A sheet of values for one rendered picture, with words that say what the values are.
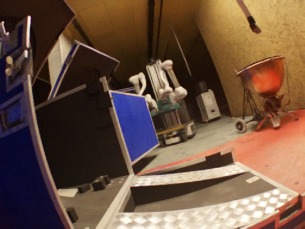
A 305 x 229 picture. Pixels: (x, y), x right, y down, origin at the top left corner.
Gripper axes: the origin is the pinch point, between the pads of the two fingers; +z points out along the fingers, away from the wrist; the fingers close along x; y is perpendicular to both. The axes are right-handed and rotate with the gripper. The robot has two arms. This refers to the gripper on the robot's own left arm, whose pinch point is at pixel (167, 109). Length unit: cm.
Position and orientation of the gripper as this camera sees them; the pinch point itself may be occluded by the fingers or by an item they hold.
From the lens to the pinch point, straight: 298.9
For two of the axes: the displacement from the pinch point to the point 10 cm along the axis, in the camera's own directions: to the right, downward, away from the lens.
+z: 2.9, 9.5, -0.6
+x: 8.5, -2.9, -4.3
